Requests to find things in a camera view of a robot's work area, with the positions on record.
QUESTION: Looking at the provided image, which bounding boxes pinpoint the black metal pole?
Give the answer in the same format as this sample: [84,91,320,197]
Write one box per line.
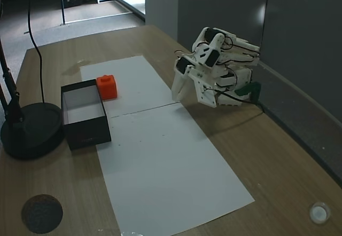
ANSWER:
[60,0,67,26]

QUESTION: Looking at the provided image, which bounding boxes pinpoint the black lamp cable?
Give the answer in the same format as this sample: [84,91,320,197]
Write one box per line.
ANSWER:
[26,0,45,105]

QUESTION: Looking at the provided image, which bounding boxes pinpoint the dark round cork coaster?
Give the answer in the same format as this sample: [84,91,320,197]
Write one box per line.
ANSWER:
[21,194,64,234]

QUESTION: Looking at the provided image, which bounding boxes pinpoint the orange cube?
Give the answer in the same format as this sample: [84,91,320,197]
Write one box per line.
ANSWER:
[96,74,119,101]

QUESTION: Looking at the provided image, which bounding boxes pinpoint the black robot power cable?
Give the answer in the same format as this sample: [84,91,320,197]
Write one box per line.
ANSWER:
[219,91,268,113]

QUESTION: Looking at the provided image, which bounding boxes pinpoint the white paper sheet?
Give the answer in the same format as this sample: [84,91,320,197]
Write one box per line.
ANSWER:
[80,55,177,119]
[96,102,256,234]

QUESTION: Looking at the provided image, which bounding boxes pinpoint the dark brown open box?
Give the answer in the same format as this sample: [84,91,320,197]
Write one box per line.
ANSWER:
[60,78,112,151]

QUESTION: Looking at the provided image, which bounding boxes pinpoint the small white round cap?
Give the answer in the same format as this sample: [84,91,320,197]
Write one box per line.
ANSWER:
[308,201,332,224]

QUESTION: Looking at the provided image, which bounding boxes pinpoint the black round lamp base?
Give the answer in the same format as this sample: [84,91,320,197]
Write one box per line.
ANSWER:
[0,102,65,160]

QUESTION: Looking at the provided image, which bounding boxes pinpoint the green table clamp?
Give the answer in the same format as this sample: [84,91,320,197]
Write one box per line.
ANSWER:
[235,82,262,101]

